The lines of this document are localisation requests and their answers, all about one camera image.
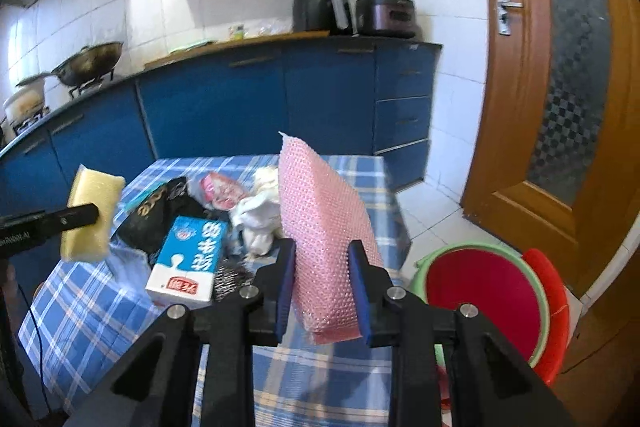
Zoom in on yellow sponge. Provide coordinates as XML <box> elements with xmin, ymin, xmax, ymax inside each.
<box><xmin>61</xmin><ymin>165</ymin><xmax>125</xmax><ymax>263</ymax></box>

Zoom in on blue white milk carton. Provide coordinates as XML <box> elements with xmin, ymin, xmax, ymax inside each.
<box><xmin>145</xmin><ymin>216</ymin><xmax>228</xmax><ymax>309</ymax></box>

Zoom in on white paper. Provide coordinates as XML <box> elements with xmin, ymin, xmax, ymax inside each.
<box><xmin>230</xmin><ymin>166</ymin><xmax>282</xmax><ymax>257</ymax></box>

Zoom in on pink bubble wrap bag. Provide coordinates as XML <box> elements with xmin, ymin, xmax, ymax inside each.
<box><xmin>278</xmin><ymin>135</ymin><xmax>384</xmax><ymax>345</ymax></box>

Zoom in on red white snack pouch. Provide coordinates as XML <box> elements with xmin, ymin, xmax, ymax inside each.
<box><xmin>200</xmin><ymin>172</ymin><xmax>248</xmax><ymax>211</ymax></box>

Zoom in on black snack bag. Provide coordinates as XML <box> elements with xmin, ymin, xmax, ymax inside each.
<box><xmin>116</xmin><ymin>176</ymin><xmax>206</xmax><ymax>254</ymax></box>

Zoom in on blue kitchen base cabinets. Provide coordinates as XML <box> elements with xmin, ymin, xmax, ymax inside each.
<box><xmin>1</xmin><ymin>37</ymin><xmax>440</xmax><ymax>215</ymax></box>

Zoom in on blue plaid tablecloth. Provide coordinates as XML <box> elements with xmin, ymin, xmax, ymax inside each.
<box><xmin>18</xmin><ymin>155</ymin><xmax>411</xmax><ymax>426</ymax></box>

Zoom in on red basin green rim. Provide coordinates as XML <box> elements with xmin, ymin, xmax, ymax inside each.
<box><xmin>410</xmin><ymin>242</ymin><xmax>551</xmax><ymax>366</ymax></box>

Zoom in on white pot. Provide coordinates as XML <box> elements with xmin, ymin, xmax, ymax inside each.
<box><xmin>3</xmin><ymin>86</ymin><xmax>44</xmax><ymax>127</ymax></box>

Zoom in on red plastic stool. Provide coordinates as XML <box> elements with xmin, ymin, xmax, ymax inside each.
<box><xmin>522</xmin><ymin>248</ymin><xmax>570</xmax><ymax>387</ymax></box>

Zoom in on black wok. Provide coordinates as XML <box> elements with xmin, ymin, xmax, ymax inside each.
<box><xmin>17</xmin><ymin>41</ymin><xmax>124</xmax><ymax>88</ymax></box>

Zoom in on wooden door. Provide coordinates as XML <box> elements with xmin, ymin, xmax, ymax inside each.
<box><xmin>462</xmin><ymin>0</ymin><xmax>639</xmax><ymax>296</ymax></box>

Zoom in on dark rice cooker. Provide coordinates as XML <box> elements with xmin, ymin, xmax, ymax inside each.
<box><xmin>355</xmin><ymin>0</ymin><xmax>416</xmax><ymax>39</ymax></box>

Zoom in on black air fryer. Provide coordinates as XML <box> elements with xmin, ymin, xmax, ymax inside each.
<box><xmin>292</xmin><ymin>0</ymin><xmax>354</xmax><ymax>36</ymax></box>

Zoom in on silver door handle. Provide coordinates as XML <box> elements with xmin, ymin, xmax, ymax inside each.
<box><xmin>496</xmin><ymin>0</ymin><xmax>524</xmax><ymax>36</ymax></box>

